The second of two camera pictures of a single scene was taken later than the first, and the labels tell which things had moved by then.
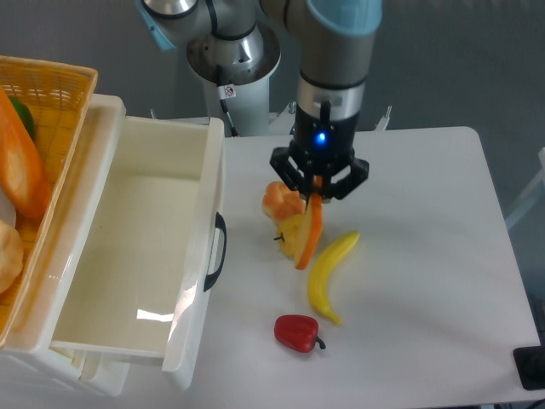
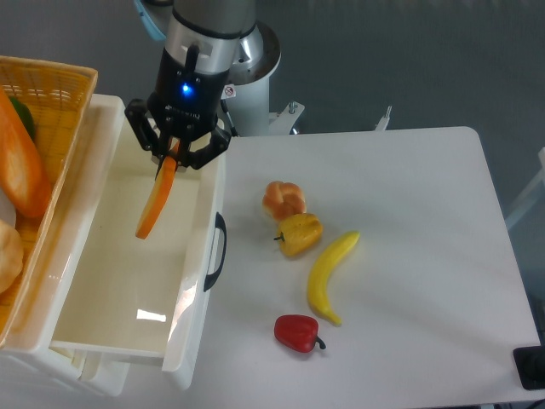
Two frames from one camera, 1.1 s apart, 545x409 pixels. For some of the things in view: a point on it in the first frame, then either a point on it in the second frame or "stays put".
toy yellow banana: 319,273 stays put
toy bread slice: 310,232 → 160,193
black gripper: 321,146 → 186,101
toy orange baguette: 24,172 stays put
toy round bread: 12,256 stays put
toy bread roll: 279,201 stays put
